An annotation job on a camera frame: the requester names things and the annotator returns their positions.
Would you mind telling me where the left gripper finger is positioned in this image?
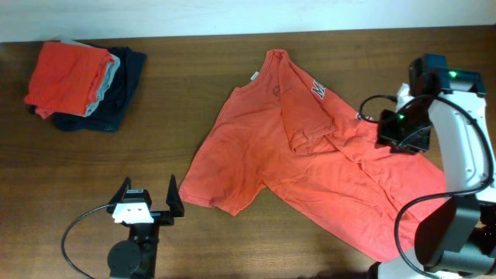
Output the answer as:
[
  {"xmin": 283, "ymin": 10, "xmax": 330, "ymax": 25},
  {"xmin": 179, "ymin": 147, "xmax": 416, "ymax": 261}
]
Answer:
[
  {"xmin": 109, "ymin": 177, "xmax": 131, "ymax": 204},
  {"xmin": 166, "ymin": 174, "xmax": 184, "ymax": 217}
]

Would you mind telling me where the orange-red t-shirt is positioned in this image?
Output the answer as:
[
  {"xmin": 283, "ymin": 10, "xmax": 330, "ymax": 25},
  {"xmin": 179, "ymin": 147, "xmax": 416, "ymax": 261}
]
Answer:
[{"xmin": 180, "ymin": 50, "xmax": 446, "ymax": 261}]

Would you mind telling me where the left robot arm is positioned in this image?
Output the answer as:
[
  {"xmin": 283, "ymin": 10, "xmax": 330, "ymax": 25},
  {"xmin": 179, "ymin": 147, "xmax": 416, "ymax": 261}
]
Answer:
[{"xmin": 107, "ymin": 175, "xmax": 184, "ymax": 279}]

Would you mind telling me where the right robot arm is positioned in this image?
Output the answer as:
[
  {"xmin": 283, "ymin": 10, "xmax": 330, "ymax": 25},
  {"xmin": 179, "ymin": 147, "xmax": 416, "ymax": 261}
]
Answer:
[{"xmin": 367, "ymin": 53, "xmax": 495, "ymax": 279}]

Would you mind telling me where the folded dark navy garment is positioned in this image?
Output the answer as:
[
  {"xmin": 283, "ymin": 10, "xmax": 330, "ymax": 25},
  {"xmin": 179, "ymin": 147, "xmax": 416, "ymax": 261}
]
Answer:
[{"xmin": 47, "ymin": 46, "xmax": 146, "ymax": 133}]

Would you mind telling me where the folded red-orange shirt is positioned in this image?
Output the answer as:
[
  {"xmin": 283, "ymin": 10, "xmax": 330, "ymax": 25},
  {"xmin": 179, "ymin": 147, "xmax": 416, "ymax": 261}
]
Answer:
[{"xmin": 24, "ymin": 42, "xmax": 120, "ymax": 119}]

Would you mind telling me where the folded grey shirt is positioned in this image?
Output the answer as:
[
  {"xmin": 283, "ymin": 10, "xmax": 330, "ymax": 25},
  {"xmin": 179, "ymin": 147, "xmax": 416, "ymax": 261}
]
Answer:
[{"xmin": 52, "ymin": 41, "xmax": 120, "ymax": 116}]

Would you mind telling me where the left black cable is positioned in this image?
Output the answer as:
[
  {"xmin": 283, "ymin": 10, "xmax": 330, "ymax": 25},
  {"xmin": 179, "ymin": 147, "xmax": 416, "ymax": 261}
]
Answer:
[{"xmin": 60, "ymin": 202, "xmax": 117, "ymax": 279}]

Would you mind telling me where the black cable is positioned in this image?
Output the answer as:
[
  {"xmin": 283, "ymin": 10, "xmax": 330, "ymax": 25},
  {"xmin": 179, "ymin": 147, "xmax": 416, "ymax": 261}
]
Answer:
[
  {"xmin": 60, "ymin": 202, "xmax": 117, "ymax": 279},
  {"xmin": 358, "ymin": 94, "xmax": 495, "ymax": 279}
]

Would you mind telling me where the right black cable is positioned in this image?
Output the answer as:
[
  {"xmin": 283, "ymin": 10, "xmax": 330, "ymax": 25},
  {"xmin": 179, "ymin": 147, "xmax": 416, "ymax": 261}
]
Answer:
[{"xmin": 358, "ymin": 94, "xmax": 495, "ymax": 279}]

